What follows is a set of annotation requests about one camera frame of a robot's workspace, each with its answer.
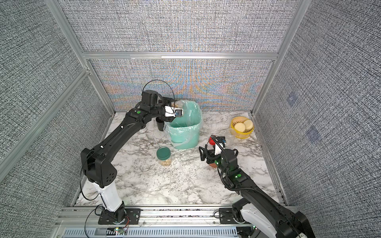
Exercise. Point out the front cream steamed bun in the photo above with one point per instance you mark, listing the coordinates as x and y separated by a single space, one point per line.
239 127

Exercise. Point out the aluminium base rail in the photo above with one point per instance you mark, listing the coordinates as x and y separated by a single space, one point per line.
167 221

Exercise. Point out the clear plastic bin liner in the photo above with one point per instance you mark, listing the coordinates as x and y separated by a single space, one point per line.
190 125

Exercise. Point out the small silver-lidded tin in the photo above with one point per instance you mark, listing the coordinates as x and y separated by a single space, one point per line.
143 129

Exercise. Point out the yellow-rimmed bamboo steamer basket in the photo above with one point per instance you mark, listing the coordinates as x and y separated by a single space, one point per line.
240 119

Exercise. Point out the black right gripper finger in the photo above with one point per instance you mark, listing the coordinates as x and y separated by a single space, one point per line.
203 153
211 147

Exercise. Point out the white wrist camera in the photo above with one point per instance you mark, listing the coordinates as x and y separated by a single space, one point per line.
219 144
173 112

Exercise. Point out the cream steamed bun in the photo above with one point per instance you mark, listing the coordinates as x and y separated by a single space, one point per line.
249 125
239 127

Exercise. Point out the green plastic trash bin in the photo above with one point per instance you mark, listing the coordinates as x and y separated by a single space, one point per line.
186 131

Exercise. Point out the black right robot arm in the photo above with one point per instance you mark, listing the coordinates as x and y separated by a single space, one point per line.
255 207

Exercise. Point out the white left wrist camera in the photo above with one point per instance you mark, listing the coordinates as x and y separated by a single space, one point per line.
173 112

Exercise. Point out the green-lidded peanut jar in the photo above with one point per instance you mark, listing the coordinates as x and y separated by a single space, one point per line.
163 155

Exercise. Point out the red jar lid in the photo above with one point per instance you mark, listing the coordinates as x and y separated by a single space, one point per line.
211 141

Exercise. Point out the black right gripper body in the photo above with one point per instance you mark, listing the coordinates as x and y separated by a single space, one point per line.
207 151

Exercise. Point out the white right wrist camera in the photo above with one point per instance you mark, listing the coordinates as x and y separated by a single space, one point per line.
219 144

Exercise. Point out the rear cream steamed bun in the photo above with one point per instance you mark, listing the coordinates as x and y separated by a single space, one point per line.
249 125

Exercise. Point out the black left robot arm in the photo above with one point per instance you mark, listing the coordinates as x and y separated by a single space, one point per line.
97 162

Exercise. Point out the black mug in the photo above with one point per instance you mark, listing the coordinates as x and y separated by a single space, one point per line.
160 124

